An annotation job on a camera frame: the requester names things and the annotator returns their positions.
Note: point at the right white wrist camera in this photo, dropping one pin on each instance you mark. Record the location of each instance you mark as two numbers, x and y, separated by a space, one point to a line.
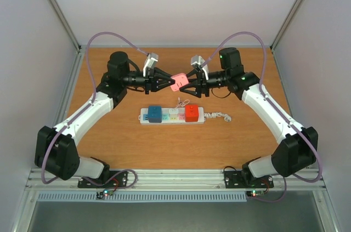
197 63

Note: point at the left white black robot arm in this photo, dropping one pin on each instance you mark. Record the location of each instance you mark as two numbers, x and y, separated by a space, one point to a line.
56 148

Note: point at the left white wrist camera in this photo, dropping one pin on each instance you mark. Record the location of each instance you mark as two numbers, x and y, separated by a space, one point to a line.
149 64

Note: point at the red cube socket adapter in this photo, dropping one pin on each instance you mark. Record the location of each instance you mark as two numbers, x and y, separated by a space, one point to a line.
191 113

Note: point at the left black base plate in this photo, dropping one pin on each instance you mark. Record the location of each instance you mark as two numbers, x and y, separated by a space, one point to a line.
110 180

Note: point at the pink cube socket adapter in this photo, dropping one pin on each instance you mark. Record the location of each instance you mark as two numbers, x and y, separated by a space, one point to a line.
180 80

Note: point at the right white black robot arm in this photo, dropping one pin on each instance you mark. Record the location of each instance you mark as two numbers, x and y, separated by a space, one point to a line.
297 145

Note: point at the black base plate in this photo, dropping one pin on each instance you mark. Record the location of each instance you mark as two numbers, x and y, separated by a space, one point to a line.
110 180
235 179

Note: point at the white charger with pink cable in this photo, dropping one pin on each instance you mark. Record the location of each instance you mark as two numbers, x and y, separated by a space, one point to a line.
180 104

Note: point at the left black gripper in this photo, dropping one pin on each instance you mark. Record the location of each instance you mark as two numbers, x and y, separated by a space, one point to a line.
152 82

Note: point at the grey slotted cable duct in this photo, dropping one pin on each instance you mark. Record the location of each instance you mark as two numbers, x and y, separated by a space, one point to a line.
142 196

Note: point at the left small circuit board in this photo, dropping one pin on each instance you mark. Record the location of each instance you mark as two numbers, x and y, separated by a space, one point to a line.
100 195

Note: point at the blue cube socket adapter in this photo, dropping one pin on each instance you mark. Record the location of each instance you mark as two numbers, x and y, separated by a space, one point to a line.
155 114

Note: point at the right small circuit board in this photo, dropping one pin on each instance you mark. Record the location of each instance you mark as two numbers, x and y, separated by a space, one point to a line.
255 193

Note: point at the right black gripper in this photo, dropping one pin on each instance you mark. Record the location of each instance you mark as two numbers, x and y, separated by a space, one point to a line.
199 88

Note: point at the white power strip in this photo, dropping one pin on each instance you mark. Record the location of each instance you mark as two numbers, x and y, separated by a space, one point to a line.
171 117

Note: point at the small circuit board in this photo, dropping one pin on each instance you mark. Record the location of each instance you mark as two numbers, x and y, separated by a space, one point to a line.
255 193
100 195

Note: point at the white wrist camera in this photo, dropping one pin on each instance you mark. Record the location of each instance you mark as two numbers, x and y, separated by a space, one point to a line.
149 64
197 63

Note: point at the aluminium front rail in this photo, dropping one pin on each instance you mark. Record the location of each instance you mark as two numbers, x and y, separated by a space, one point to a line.
175 180

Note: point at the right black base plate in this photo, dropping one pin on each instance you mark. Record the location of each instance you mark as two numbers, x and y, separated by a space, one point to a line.
235 179

